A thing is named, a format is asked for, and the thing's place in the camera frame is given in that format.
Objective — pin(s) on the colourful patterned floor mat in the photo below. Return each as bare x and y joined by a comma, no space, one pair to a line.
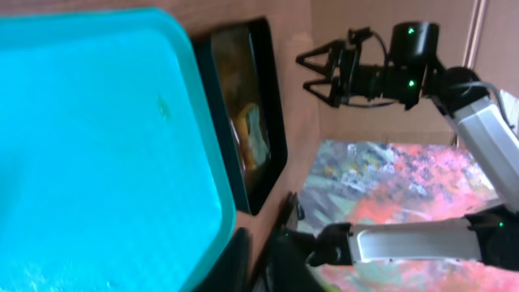
373,183

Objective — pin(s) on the green yellow sponge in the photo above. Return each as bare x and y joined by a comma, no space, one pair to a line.
253,147

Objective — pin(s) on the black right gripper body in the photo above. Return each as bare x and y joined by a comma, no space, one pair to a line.
409,66

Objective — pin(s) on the black water tray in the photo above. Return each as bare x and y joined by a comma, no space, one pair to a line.
238,70

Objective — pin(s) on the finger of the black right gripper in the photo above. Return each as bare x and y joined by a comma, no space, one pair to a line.
327,90
323,60

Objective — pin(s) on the blue serving tray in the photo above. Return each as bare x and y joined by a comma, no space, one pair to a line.
111,173

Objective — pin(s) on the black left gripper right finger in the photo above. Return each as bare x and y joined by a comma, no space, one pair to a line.
284,265

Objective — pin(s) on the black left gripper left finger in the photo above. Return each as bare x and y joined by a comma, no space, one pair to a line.
229,273

